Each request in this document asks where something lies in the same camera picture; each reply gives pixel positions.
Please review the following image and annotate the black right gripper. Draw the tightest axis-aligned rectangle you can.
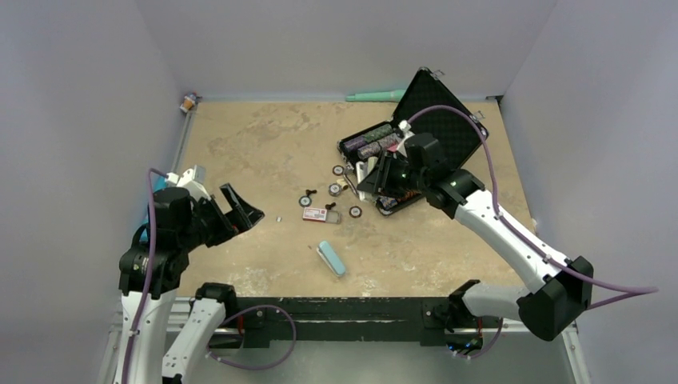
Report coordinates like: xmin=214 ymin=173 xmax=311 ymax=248
xmin=358 ymin=150 xmax=428 ymax=199

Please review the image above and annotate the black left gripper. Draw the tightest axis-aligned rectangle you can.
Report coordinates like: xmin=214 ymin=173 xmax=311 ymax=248
xmin=178 ymin=182 xmax=263 ymax=250

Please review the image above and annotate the light blue stapler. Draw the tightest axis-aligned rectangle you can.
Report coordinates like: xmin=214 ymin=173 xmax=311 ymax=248
xmin=317 ymin=241 xmax=346 ymax=277

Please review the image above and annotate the beige green stapler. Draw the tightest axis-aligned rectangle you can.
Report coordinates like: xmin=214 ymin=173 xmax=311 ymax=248
xmin=356 ymin=156 xmax=378 ymax=183

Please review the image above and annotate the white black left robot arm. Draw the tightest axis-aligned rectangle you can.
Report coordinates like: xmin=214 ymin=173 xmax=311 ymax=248
xmin=115 ymin=183 xmax=265 ymax=383

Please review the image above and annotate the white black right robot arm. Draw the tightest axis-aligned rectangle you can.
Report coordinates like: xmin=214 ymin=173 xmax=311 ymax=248
xmin=357 ymin=134 xmax=594 ymax=341

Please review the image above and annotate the orange black poker chip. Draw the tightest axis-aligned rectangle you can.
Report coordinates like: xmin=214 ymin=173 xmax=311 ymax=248
xmin=349 ymin=206 xmax=363 ymax=218

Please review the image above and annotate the red white staple box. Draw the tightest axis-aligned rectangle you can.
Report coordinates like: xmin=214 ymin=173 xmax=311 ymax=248
xmin=301 ymin=206 xmax=341 ymax=224

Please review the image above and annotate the blue green poker chip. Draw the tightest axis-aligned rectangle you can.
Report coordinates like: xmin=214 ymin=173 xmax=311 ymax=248
xmin=298 ymin=196 xmax=312 ymax=207

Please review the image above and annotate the black poker chip case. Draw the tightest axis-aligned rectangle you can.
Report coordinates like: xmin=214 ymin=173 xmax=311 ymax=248
xmin=337 ymin=67 xmax=489 ymax=216

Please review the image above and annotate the small orange bottle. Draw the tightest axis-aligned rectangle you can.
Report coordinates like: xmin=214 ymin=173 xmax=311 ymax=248
xmin=179 ymin=92 xmax=201 ymax=114

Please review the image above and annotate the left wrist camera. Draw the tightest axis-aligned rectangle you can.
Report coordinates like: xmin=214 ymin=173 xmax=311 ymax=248
xmin=165 ymin=165 xmax=209 ymax=199

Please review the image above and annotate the mint green handle tool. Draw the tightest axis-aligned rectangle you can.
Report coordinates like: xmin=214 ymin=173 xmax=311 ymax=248
xmin=345 ymin=89 xmax=406 ymax=102

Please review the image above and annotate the teal blue handle tool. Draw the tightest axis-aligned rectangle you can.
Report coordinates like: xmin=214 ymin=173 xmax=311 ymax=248
xmin=144 ymin=168 xmax=167 ymax=233

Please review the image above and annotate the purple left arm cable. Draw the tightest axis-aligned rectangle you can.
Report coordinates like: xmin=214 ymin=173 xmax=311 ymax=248
xmin=120 ymin=168 xmax=297 ymax=384

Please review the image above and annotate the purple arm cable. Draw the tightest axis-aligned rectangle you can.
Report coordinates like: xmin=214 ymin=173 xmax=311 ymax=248
xmin=405 ymin=104 xmax=660 ymax=362
xmin=120 ymin=168 xmax=297 ymax=384

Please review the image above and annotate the aluminium frame rail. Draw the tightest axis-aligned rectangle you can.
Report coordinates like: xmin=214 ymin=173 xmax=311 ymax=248
xmin=98 ymin=295 xmax=578 ymax=384

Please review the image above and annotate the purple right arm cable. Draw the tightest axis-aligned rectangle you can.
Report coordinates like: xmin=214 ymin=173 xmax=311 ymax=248
xmin=405 ymin=104 xmax=660 ymax=362

